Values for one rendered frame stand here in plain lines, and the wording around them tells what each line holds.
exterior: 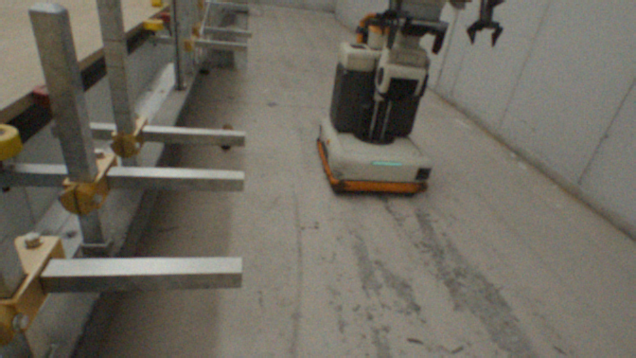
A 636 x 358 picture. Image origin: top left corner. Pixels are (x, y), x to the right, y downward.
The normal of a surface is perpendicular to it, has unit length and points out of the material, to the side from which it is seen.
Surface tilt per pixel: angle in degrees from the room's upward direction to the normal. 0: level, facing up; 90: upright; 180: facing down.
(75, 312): 0
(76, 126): 90
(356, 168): 90
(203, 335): 0
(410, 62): 98
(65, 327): 0
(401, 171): 90
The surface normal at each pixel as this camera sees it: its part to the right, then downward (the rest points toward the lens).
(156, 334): 0.12, -0.86
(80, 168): 0.15, 0.51
